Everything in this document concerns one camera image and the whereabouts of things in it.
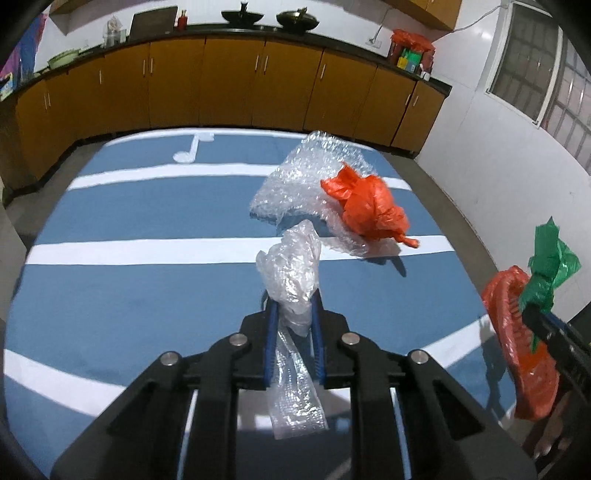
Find small clear plastic bag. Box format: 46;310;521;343
256;219;328;440

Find dark green plastic bag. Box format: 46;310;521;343
518;217;581;325

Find large clear bubble wrap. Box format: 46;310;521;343
249;131;402;258

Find red plastic trash basket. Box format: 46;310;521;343
482;266;559;421

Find lower wooden kitchen cabinets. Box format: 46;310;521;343
1;38;451;191

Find wooden kitchen cabinets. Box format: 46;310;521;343
384;0;462;32
1;38;451;191

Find black kitchen countertop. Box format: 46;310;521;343
4;24;425;101

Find upper wooden kitchen cabinets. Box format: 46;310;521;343
384;0;462;32

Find blue white striped tablecloth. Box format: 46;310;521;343
4;129;515;473

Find barred window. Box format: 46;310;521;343
486;1;590;171

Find green yellow containers on counter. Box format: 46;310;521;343
397;48;434;78

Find black wok with lid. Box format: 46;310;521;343
276;7;320;33

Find black pan on stove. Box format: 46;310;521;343
221;1;263;28

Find red bag on counter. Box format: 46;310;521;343
388;29;436;66

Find red bottle on counter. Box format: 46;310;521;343
176;10;188;31

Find dark cutting board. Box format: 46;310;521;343
128;6;178;42

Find glass jar on counter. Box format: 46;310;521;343
103;16;127;48

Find green bowl on counter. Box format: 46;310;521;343
47;49;80;70

